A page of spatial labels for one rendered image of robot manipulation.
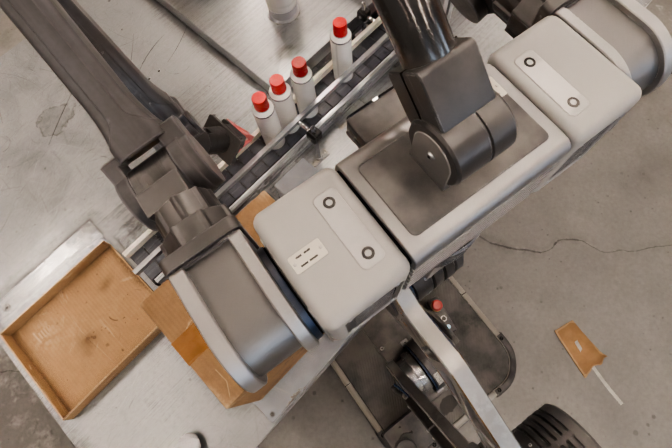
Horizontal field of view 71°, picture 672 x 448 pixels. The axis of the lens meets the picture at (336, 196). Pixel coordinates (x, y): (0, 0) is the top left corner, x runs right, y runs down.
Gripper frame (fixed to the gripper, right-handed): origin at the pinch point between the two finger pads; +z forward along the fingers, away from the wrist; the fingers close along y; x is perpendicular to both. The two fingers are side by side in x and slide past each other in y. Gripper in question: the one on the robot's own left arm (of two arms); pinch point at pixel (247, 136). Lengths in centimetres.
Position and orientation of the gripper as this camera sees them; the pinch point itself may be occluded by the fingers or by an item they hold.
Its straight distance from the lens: 110.0
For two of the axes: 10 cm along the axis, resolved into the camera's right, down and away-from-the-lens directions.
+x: -4.8, 7.6, 4.4
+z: 5.0, -1.8, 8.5
